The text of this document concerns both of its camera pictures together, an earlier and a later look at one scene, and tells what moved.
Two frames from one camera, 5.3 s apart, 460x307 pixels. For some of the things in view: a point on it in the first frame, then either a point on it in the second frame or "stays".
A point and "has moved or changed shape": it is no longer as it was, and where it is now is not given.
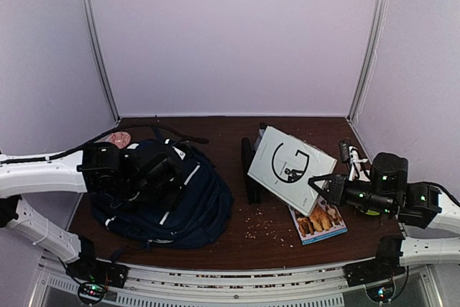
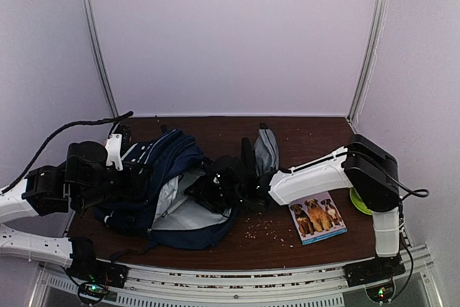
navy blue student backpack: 198,208 has moved or changed shape
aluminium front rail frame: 414,286 stays
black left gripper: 168,204 -> 134,182
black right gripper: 337,193 -> 201,194
